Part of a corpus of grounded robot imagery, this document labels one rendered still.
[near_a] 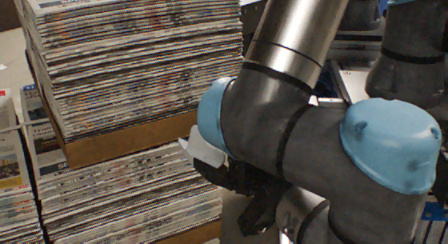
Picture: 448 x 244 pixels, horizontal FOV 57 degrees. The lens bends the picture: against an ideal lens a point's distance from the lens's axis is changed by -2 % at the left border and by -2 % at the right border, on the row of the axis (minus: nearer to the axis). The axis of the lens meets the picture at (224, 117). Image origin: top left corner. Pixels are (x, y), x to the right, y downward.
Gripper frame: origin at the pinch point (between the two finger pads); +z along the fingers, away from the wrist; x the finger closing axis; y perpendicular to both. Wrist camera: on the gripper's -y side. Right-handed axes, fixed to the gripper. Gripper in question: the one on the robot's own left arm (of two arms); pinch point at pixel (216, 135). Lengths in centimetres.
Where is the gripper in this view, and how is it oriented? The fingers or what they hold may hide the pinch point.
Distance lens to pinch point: 62.9
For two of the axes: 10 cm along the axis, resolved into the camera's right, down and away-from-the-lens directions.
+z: -4.8, -4.2, 7.7
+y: 0.0, -8.8, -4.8
